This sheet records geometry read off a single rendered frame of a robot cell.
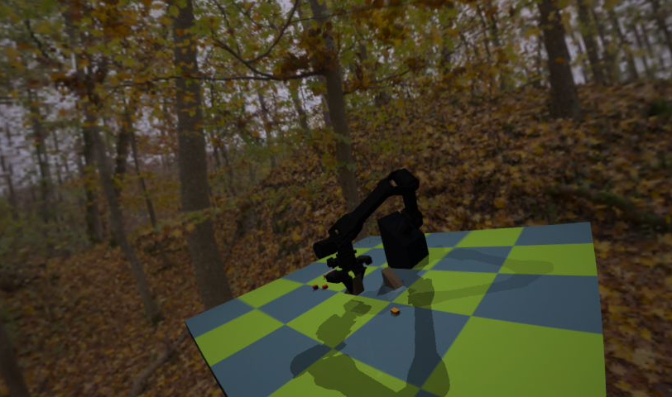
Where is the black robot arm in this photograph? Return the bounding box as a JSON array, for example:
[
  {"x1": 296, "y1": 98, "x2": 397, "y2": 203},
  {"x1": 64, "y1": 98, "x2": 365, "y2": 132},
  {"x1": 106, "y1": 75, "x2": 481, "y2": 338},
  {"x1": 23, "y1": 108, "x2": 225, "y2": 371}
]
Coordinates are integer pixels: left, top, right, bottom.
[{"x1": 313, "y1": 169, "x2": 424, "y2": 259}]

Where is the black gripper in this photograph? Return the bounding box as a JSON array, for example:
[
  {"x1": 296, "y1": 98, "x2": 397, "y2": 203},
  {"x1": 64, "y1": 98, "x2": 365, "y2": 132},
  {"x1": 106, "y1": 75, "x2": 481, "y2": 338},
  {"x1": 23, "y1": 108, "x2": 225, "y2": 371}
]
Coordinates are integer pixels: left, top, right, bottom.
[{"x1": 326, "y1": 249, "x2": 372, "y2": 294}]

